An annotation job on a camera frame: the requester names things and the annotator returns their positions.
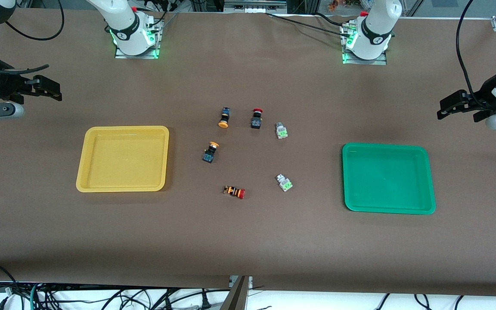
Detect yellow mushroom push button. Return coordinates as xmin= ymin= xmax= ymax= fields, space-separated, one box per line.
xmin=218 ymin=107 xmax=232 ymax=129
xmin=202 ymin=142 xmax=220 ymax=164

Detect green plastic tray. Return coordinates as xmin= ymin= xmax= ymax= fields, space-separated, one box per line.
xmin=342 ymin=143 xmax=437 ymax=215

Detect yellow plastic tray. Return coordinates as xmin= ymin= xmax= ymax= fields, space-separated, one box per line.
xmin=76 ymin=126 xmax=170 ymax=193

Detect red button black body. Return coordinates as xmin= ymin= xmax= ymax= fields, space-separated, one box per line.
xmin=250 ymin=108 xmax=264 ymax=130

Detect red button orange body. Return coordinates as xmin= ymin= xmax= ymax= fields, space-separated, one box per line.
xmin=223 ymin=185 xmax=246 ymax=200

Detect brown table cover sheet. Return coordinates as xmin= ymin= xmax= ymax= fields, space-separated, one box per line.
xmin=0 ymin=9 xmax=496 ymax=298

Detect aluminium profile beam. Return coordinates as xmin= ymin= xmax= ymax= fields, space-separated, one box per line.
xmin=218 ymin=276 xmax=254 ymax=310

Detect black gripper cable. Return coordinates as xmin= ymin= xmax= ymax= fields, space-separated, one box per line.
xmin=0 ymin=64 xmax=50 ymax=75

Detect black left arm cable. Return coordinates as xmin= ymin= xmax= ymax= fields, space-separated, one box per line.
xmin=456 ymin=0 xmax=490 ymax=111

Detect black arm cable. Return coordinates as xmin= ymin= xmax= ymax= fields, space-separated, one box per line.
xmin=4 ymin=0 xmax=65 ymax=42
xmin=456 ymin=0 xmax=490 ymax=111

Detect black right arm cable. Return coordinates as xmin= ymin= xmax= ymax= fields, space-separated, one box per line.
xmin=4 ymin=0 xmax=65 ymax=42

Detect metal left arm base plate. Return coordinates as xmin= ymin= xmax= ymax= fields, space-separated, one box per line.
xmin=341 ymin=22 xmax=388 ymax=66

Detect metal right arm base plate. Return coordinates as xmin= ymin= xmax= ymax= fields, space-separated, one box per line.
xmin=114 ymin=15 xmax=163 ymax=60

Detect black base power cable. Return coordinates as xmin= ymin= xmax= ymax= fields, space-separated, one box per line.
xmin=265 ymin=12 xmax=348 ymax=37

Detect green floor cable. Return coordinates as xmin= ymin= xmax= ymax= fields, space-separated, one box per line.
xmin=28 ymin=282 xmax=41 ymax=310

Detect grey metal rail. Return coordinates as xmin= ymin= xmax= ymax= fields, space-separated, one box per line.
xmin=224 ymin=0 xmax=288 ymax=14

